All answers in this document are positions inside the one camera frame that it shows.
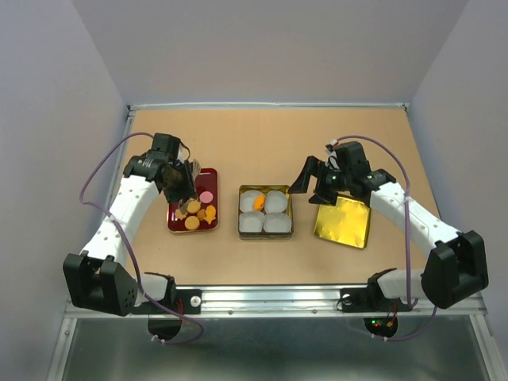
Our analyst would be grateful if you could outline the large round tan cookie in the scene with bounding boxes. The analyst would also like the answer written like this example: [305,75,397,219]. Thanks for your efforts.
[184,215,201,231]

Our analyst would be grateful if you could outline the round tan cookie middle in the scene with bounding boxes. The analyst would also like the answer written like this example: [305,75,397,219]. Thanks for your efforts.
[187,200,202,214]

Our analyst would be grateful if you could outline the white paper cup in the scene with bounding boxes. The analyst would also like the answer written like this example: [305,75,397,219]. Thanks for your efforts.
[264,213,292,233]
[239,211,265,233]
[239,190,264,213]
[264,190,288,214]

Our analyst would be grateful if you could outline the orange fish cookie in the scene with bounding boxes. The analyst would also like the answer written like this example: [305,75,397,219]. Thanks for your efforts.
[252,194,266,211]
[203,205,217,225]

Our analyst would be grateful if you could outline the gold square tin box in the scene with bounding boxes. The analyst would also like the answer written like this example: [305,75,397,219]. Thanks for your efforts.
[237,185,294,239]

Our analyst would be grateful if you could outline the purple cable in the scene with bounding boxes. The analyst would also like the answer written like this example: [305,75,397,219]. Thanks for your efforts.
[337,134,438,343]
[80,133,206,345]

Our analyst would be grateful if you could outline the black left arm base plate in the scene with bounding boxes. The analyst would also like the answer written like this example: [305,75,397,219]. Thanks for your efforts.
[131,288,202,315]

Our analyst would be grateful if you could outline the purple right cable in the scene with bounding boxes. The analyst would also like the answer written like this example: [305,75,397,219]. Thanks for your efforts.
[337,134,438,343]

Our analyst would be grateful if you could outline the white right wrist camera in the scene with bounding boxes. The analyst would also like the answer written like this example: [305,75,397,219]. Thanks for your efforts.
[325,139,346,170]

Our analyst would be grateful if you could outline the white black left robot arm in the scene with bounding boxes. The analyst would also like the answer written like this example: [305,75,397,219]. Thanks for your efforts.
[63,133,199,316]

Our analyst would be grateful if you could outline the flower shaped cookie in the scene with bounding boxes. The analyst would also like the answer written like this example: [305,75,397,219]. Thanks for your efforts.
[175,210,187,220]

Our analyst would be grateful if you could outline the aluminium table edge rail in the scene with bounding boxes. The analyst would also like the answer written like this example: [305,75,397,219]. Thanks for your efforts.
[127,102,410,114]

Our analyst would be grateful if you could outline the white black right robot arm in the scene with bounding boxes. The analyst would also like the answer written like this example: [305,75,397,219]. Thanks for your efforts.
[289,135,489,310]

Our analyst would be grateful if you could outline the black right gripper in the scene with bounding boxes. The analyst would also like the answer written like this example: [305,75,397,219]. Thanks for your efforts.
[287,156,352,206]

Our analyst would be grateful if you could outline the pink round cookie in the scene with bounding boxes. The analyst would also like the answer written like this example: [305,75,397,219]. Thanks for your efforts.
[199,190,214,204]

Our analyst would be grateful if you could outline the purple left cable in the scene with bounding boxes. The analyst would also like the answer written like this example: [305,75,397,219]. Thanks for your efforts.
[80,133,206,345]

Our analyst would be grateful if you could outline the aluminium front rail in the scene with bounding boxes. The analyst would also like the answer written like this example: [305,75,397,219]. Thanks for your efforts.
[64,284,487,320]

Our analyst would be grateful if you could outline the white paper cup back right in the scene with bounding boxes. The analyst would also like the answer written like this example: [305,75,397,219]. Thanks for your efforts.
[264,190,288,214]

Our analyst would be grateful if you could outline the red rectangular tray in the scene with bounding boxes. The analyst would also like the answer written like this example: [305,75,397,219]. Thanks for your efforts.
[167,168,219,233]

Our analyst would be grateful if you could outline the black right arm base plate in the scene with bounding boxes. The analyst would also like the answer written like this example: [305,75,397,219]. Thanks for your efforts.
[339,285,412,313]

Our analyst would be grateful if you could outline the gold tin lid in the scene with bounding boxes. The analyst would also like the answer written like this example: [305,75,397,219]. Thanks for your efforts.
[314,196,371,249]

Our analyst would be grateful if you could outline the white paper cup front left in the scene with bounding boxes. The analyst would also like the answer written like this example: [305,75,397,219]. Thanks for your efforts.
[239,211,265,233]

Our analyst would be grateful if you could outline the metal tongs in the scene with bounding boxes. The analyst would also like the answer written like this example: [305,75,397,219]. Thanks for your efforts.
[178,143,201,214]

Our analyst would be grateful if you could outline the white paper cup back left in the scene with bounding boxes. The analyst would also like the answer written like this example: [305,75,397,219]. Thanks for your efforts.
[239,190,264,213]

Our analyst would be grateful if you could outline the white paper cup front right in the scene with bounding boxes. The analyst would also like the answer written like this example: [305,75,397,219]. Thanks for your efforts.
[264,213,292,233]

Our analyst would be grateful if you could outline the small round tan cookie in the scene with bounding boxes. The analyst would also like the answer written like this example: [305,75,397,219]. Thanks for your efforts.
[196,209,206,221]

